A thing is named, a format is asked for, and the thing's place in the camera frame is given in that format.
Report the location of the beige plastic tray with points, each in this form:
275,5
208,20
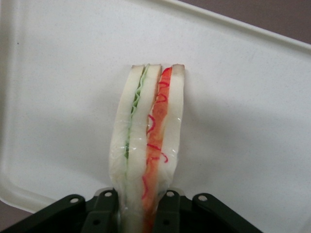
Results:
60,97

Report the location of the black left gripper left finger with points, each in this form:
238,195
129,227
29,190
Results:
104,211

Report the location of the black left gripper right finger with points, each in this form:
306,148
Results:
170,211

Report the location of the triangle sandwich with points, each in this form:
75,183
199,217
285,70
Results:
136,145

